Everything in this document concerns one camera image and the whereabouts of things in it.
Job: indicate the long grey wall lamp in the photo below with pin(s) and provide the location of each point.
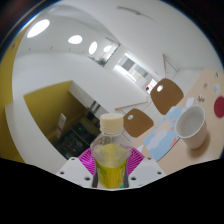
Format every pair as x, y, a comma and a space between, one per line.
133, 10

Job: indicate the white hanging sign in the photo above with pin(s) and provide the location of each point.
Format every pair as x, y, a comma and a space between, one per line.
61, 123

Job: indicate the white cup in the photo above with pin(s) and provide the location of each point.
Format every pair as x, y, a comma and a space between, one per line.
193, 133

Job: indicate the brown wooden chair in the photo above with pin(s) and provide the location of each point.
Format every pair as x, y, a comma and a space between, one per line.
168, 98
138, 125

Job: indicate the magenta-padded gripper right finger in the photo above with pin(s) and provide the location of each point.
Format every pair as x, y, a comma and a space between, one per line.
146, 170

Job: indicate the green balcony plant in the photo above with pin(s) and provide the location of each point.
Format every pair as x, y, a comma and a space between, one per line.
100, 61

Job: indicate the wooden stair handrail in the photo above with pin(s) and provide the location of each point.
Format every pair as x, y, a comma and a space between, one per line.
131, 106
164, 65

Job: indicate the flat round red coaster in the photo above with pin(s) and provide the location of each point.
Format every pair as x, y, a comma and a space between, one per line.
220, 106

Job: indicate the round ceiling lights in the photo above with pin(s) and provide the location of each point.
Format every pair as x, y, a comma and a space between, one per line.
75, 39

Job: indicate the clear bottle with yellow drink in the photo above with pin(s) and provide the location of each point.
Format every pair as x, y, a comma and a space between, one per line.
111, 163

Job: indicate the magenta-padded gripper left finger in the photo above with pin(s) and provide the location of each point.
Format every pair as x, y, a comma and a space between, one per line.
75, 170

